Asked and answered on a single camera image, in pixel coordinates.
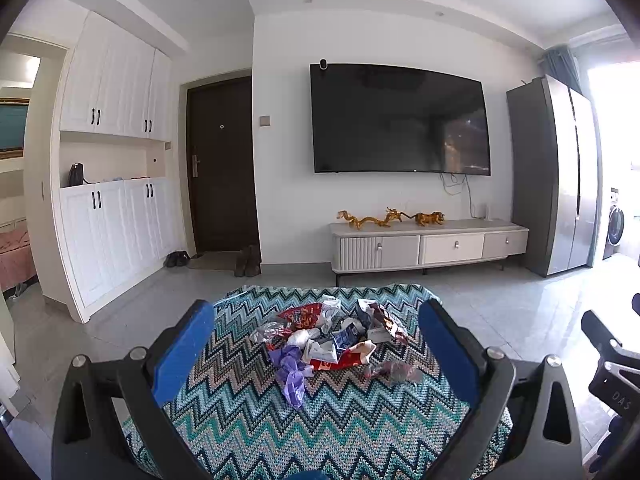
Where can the white wall charger device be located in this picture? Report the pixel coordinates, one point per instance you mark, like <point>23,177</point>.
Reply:
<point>487,210</point>

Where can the black handbag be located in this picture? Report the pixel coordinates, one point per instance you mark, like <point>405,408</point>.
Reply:
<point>76,175</point>

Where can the blue grey curtain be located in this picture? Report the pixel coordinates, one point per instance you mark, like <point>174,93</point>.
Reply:
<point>559,63</point>

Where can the framed teal picture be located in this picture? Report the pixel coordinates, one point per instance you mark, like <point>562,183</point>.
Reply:
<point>13,114</point>

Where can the white upper wall cabinet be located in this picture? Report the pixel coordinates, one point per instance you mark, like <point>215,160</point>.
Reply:
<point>117,84</point>

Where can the golden dragon figurine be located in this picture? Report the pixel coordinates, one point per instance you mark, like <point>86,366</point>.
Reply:
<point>392,215</point>

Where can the purple plastic bag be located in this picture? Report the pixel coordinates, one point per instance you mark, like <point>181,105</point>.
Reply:
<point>291,373</point>

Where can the washing machine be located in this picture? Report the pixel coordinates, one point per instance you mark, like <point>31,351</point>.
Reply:
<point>616,225</point>

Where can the large black wall television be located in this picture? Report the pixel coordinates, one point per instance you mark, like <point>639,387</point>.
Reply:
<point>383,118</point>

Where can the teal zigzag rug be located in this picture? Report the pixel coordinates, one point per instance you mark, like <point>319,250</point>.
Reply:
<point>233,415</point>

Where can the golden tiger figurine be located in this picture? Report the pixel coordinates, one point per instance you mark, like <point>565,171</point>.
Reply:
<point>436,218</point>

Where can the grey double-door refrigerator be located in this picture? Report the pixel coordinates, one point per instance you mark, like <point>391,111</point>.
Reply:
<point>555,174</point>

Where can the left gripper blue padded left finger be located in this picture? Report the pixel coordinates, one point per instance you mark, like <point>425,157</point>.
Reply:
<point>179,349</point>

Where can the black shoes pair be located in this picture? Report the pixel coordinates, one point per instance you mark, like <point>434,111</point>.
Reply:
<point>177,259</point>

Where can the white lower shoe cabinet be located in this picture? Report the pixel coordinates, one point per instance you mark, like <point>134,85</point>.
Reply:
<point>117,233</point>

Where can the white TV cabinet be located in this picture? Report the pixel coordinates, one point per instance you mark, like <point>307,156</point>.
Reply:
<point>406,246</point>

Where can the dark brown entrance door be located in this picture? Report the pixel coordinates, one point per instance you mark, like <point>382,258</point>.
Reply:
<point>220,166</point>

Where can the wall switch panel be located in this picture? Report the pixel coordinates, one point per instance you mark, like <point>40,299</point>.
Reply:
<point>263,120</point>

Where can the red snack wrapper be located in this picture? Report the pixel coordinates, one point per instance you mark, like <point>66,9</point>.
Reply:
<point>303,317</point>

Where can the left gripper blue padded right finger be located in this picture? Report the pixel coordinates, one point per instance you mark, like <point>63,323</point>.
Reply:
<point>452,348</point>

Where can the brown boots pair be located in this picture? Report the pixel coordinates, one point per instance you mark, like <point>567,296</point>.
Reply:
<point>248,262</point>

